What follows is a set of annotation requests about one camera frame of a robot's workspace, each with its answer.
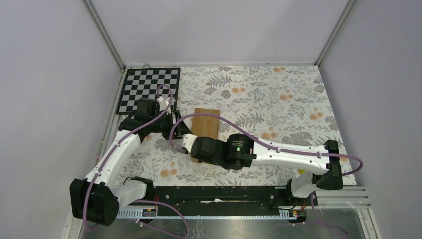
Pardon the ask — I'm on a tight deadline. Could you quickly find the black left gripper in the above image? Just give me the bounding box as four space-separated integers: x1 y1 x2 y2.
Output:
149 110 191 140

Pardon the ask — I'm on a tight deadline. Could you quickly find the brown cardboard express box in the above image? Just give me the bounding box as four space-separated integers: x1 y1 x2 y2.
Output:
190 108 221 164

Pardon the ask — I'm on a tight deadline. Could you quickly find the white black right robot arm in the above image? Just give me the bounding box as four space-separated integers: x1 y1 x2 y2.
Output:
182 133 343 205

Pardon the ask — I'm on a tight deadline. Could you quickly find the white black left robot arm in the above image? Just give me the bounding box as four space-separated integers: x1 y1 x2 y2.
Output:
70 97 189 226

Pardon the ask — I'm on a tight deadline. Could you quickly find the black white checkerboard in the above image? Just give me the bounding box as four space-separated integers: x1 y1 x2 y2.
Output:
115 68 181 115

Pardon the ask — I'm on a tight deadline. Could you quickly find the floral patterned table mat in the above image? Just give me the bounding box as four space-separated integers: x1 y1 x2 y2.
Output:
116 66 346 186

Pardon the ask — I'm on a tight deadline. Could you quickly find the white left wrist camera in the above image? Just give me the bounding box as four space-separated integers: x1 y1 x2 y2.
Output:
156 96 174 112

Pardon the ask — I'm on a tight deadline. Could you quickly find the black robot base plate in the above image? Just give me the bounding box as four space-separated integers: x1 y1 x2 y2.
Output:
138 186 318 218

